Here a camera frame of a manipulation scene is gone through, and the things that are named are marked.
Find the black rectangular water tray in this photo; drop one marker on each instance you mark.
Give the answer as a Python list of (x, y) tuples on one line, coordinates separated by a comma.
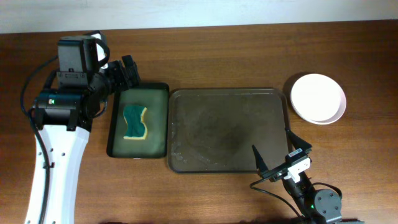
[(155, 97)]

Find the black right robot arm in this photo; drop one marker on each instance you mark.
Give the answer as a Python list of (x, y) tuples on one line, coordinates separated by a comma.
[(315, 202)]

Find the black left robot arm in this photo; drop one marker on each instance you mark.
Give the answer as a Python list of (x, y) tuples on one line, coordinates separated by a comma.
[(61, 120)]

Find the green and yellow sponge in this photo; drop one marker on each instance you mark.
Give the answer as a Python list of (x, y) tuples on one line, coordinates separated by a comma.
[(134, 118)]

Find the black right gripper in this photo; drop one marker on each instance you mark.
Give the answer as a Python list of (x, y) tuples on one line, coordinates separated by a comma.
[(276, 172)]

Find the brown serving tray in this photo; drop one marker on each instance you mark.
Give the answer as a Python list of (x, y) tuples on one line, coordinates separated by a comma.
[(214, 130)]

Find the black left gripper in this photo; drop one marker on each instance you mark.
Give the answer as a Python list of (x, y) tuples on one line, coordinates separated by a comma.
[(124, 81)]

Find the pink white plate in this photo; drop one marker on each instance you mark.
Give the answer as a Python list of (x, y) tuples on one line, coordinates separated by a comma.
[(318, 99)]

